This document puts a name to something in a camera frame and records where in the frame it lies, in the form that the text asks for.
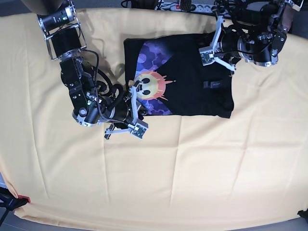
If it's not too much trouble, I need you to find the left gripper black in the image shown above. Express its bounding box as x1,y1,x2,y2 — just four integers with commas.
210,16,241,76

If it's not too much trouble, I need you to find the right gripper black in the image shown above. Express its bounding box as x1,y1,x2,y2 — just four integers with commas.
96,81,141,140

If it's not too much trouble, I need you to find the black T-shirt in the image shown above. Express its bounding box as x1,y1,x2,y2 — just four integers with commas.
124,33,234,118

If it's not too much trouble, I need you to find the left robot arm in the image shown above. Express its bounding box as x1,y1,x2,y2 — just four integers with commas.
199,0,303,72

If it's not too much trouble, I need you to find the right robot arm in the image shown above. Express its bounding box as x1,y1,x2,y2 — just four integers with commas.
23,0,148,139

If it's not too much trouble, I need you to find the white power strip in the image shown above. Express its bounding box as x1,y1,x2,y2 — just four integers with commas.
154,0,218,16

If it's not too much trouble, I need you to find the yellow tablecloth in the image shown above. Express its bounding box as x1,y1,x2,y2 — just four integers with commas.
0,13,308,231

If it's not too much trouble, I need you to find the red and black clamp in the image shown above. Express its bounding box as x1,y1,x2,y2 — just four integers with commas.
0,187,30,211

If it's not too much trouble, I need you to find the black clamp at right corner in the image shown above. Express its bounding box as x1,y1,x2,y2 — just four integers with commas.
297,210,308,221

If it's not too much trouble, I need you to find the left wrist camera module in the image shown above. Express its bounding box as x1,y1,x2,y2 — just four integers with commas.
199,46,215,66

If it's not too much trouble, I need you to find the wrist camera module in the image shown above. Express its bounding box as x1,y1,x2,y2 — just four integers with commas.
199,46,215,66
128,119,148,139

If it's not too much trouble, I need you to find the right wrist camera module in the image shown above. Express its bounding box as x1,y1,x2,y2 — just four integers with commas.
128,119,148,139

